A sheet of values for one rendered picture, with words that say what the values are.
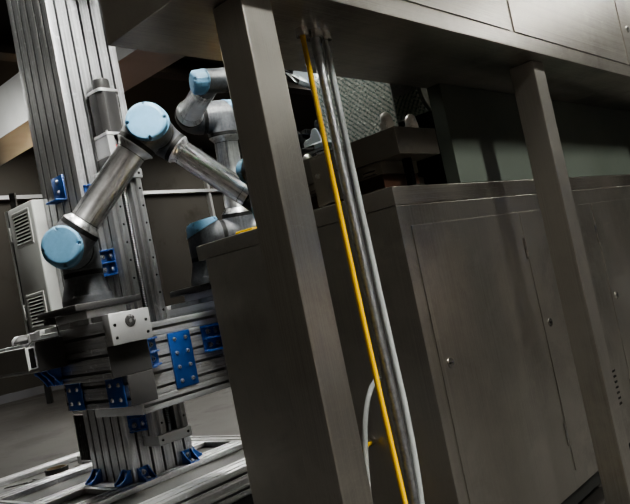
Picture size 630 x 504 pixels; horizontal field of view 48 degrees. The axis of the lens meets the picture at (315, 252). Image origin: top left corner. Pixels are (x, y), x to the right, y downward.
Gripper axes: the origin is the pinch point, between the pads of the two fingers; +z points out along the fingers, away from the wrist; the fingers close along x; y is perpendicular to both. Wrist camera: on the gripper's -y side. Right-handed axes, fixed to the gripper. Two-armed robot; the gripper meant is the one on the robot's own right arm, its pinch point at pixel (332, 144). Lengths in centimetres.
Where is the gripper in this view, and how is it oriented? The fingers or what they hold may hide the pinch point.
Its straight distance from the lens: 188.9
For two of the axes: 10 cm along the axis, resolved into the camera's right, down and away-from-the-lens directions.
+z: 7.2, -1.8, -6.7
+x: 6.7, -1.0, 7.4
